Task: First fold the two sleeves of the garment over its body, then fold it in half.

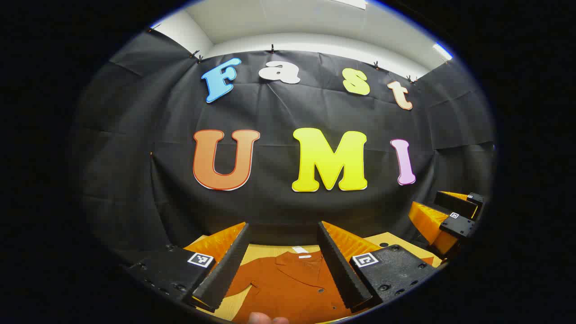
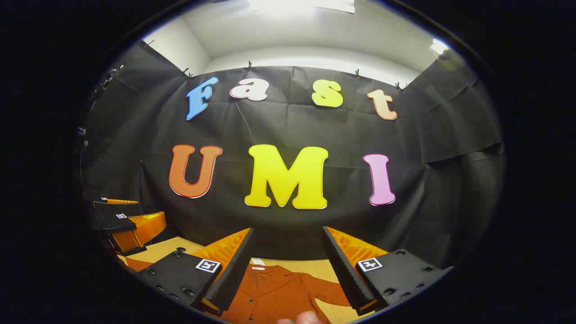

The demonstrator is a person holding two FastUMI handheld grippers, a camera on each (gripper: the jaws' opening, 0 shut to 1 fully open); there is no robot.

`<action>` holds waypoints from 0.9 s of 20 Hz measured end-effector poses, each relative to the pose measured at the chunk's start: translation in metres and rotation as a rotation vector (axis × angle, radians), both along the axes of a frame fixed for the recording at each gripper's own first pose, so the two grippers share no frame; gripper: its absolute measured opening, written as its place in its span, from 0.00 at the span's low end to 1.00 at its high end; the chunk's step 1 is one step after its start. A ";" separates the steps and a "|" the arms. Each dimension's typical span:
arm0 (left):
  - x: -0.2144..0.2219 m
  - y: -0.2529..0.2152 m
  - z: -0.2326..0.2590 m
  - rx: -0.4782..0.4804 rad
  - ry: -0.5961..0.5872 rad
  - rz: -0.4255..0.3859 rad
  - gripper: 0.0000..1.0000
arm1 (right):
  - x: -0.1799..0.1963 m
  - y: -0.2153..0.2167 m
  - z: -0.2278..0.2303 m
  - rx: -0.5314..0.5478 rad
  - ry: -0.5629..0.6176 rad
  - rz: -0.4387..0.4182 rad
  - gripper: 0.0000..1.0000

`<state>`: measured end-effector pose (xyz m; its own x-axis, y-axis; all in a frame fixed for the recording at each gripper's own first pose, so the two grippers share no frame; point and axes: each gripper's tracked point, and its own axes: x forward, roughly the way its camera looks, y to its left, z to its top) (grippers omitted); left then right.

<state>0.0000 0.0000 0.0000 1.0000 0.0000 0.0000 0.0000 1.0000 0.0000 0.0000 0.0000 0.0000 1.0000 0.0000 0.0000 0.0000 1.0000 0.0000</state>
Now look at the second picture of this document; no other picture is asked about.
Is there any black backdrop cloth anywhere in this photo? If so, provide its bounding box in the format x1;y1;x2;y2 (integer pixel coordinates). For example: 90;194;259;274
80;40;507;270

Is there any ceiling light panel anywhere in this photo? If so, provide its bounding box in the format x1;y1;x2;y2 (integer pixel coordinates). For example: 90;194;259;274
249;0;356;14

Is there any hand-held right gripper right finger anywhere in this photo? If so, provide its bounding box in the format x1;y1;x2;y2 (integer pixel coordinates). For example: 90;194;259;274
321;226;454;316

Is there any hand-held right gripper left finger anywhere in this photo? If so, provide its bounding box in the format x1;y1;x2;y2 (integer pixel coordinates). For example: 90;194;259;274
137;227;256;317

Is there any orange knit shirt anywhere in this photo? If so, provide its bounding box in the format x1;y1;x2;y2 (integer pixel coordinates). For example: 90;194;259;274
118;256;356;324

